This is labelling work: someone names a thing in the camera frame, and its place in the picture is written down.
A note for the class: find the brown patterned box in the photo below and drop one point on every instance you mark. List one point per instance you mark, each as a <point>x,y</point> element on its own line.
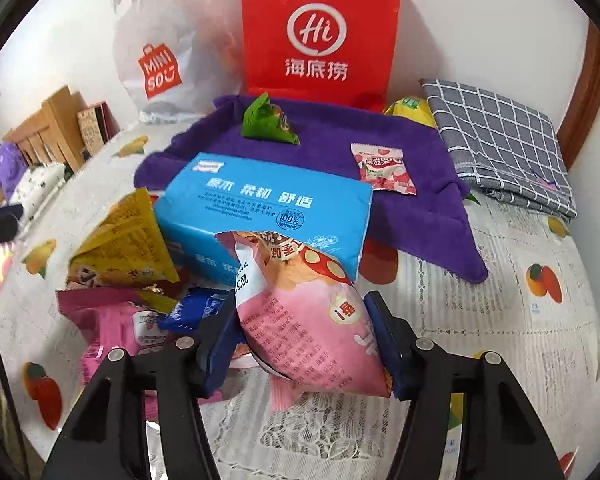
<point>92,127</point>

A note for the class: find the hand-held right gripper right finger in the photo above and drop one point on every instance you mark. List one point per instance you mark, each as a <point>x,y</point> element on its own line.
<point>380,322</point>

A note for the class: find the blue tissue pack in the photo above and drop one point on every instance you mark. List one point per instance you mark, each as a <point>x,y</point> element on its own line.
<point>240,195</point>

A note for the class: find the blue cookie packet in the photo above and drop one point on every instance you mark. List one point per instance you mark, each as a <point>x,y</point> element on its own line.
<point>190,310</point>

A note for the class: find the grey checked folded cloth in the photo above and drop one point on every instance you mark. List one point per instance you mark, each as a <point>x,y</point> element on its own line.
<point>495,140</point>

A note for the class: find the pink cartoon snack packet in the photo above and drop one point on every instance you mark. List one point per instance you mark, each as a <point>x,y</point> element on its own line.
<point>115,330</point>

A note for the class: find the fruit print lace tablecloth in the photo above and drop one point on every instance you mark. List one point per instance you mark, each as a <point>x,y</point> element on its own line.
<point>505,340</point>

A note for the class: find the purple towel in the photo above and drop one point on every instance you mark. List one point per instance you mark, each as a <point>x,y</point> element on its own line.
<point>330,130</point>

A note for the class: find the white pink fruit snack packet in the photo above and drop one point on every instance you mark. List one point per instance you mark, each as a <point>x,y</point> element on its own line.
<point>380,170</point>

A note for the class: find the white plastic shopping bag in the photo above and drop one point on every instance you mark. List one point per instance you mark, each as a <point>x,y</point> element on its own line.
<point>145,25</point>

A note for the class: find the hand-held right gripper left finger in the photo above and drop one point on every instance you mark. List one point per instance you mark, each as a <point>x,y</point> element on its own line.
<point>221,342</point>

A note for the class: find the black tripod stand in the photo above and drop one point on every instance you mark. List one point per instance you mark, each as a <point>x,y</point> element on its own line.
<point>0,375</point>

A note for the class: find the pink puffed snack bag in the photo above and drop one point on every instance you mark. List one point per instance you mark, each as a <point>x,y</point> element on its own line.
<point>305,330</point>

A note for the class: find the yellow green snack packet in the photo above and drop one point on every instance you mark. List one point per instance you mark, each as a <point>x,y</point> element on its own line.
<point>410,110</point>

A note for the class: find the red paper bag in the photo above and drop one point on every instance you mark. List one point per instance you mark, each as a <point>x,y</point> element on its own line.
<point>265,35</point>

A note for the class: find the purple plush toy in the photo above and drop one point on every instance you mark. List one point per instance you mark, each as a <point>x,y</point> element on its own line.
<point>10,165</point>

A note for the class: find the yellow snack bag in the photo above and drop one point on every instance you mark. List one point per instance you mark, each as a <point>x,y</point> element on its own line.
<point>125,240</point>

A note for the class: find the wooden door frame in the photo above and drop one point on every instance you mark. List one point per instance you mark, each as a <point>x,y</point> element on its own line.
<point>587,90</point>

